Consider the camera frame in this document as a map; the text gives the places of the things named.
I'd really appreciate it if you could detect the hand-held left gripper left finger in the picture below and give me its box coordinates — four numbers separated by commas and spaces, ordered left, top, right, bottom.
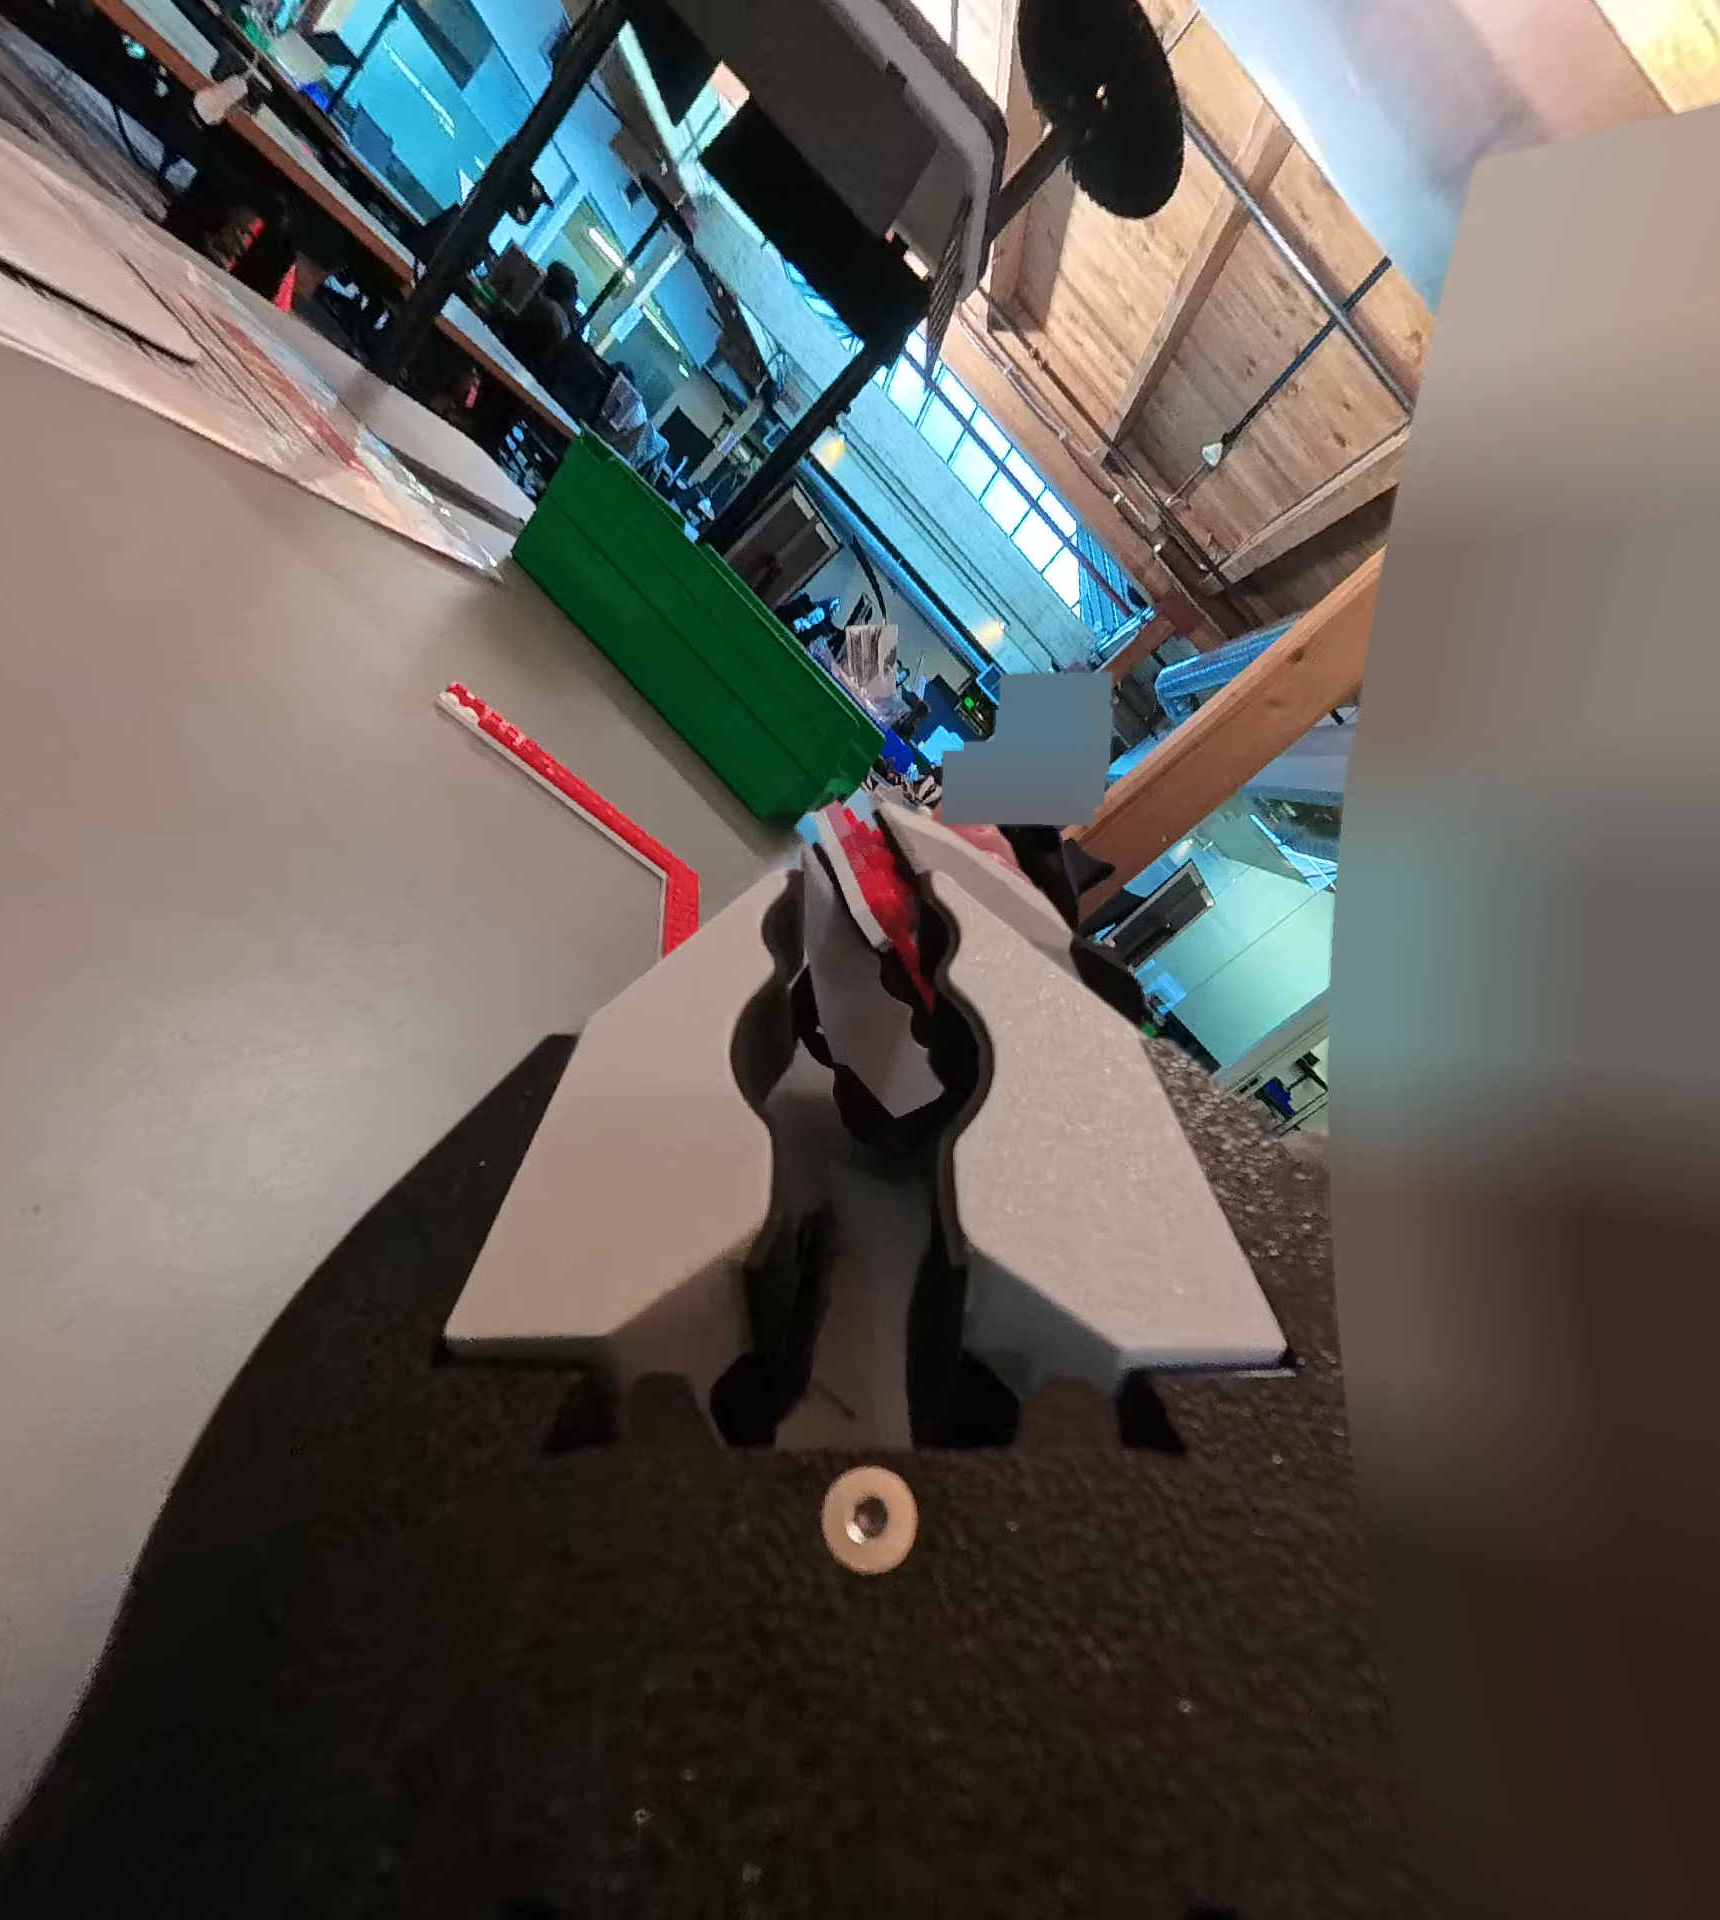
442, 866, 819, 1412

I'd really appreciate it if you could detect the green plastic bin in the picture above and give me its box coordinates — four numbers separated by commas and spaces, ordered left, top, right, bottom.
511, 430, 890, 821

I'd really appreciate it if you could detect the red and white lego frame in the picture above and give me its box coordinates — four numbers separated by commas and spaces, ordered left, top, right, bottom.
441, 682, 704, 960

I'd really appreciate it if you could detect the background wooden desk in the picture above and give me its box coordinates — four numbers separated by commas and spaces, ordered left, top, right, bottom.
95, 0, 593, 438

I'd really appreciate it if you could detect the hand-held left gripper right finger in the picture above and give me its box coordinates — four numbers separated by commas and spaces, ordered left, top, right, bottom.
923, 870, 1289, 1398

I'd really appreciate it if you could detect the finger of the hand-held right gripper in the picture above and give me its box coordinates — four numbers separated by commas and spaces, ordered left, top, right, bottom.
796, 846, 957, 1124
873, 797, 1081, 943

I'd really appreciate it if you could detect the silver spiral ceiling duct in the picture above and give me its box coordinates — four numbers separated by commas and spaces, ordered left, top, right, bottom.
1153, 622, 1347, 725

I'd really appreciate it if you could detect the white paper sheet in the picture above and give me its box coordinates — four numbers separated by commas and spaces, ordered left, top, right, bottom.
111, 245, 537, 575

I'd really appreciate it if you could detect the red and white lego assembly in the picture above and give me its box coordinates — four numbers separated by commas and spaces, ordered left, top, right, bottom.
819, 801, 940, 1010

